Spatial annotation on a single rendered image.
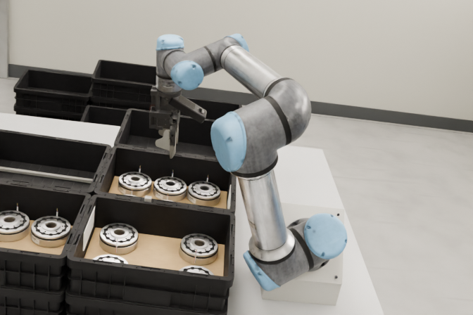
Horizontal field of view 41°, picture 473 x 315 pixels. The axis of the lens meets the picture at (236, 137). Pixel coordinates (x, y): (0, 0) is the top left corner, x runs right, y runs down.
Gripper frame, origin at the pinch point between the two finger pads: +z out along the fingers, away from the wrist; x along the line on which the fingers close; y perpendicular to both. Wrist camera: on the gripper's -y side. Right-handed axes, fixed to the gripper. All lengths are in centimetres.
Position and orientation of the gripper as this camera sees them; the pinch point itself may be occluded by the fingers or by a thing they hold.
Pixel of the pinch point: (174, 150)
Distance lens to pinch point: 191.3
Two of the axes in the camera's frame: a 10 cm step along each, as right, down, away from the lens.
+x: -0.3, 4.8, -8.8
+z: -0.7, 8.7, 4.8
